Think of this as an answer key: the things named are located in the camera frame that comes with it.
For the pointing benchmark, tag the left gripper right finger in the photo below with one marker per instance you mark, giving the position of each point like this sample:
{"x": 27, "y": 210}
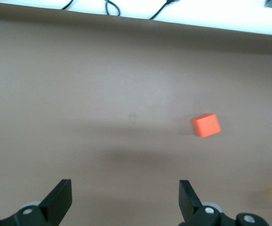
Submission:
{"x": 190, "y": 204}

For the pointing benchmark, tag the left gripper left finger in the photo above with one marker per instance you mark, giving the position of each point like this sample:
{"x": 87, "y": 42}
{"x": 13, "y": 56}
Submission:
{"x": 55, "y": 202}

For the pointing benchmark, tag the orange wooden block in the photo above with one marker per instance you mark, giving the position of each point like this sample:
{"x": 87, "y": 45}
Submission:
{"x": 206, "y": 126}

